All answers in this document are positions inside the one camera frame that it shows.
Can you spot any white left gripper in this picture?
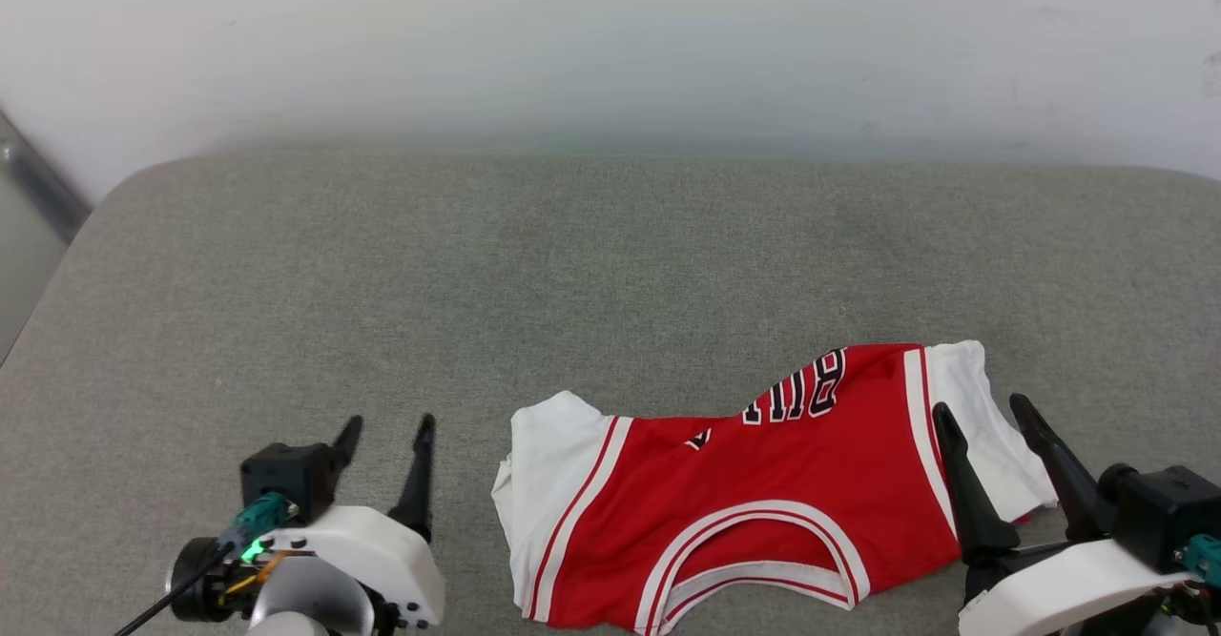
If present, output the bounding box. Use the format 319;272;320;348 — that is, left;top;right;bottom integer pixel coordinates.
167;413;446;633

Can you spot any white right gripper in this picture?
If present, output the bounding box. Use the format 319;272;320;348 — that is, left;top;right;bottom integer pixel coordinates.
931;393;1193;636

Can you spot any red white basketball jersey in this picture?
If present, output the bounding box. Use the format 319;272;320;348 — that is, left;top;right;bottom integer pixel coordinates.
491;339;1060;636

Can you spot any grey fabric sofa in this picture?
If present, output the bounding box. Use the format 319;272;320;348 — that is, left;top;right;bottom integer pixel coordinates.
0;154;1221;636

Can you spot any teal plug left camera cable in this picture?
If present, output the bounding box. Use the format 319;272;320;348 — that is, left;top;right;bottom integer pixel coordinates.
114;492;300;636

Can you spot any teal plug camera cable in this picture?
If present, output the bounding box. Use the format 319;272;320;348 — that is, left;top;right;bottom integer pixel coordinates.
1181;534;1221;588
114;492;300;636

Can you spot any teal plug right camera cable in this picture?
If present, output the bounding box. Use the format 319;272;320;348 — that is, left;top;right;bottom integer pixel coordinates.
1181;534;1221;588

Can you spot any grey metal wall strip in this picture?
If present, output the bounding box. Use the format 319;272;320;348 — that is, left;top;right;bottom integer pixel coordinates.
0;107;93;244

